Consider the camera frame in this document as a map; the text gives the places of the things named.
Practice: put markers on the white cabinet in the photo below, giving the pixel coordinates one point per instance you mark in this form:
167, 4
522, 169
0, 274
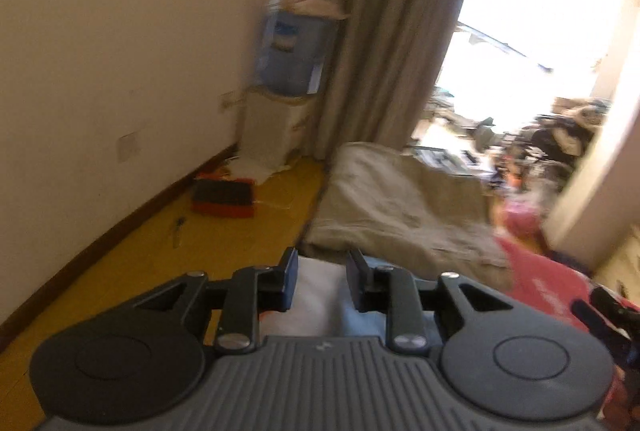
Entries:
275, 131

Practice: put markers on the pink floral blanket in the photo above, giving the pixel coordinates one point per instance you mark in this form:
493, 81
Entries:
540, 281

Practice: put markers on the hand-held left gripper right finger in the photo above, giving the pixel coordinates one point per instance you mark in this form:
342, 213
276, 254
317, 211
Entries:
354, 286

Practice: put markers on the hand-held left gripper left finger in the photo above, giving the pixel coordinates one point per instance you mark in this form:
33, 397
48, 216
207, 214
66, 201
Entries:
290, 283

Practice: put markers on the pile of folded clothes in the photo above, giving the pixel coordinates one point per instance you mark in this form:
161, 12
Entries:
400, 206

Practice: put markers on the window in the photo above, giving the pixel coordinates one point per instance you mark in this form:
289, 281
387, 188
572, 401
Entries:
540, 36

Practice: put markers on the beige curtain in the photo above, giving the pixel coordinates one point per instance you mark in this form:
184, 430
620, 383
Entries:
400, 11

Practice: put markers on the red and black case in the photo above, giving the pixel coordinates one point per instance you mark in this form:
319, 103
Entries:
225, 196

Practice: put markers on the blue plastic container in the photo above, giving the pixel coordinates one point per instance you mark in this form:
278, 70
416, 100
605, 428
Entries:
295, 51

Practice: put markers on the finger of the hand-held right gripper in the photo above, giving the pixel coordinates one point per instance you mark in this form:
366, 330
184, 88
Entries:
600, 331
615, 302

